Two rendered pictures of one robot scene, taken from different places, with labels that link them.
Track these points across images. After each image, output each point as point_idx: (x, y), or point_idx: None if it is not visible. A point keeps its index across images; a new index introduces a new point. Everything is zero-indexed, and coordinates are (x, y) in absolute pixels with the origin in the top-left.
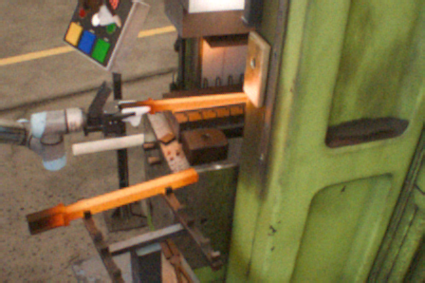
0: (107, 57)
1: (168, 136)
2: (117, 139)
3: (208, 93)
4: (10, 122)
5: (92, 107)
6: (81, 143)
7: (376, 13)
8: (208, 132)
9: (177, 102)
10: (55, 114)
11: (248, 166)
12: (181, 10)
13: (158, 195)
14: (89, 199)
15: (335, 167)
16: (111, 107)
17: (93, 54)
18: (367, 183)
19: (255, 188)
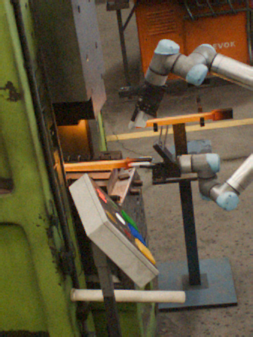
0: None
1: (122, 176)
2: (136, 291)
3: (75, 177)
4: (235, 171)
5: (171, 155)
6: (174, 293)
7: None
8: (102, 157)
9: (108, 161)
10: (199, 154)
11: (96, 145)
12: (102, 82)
13: (137, 220)
14: (197, 116)
15: None
16: (156, 159)
17: (137, 229)
18: None
19: (100, 144)
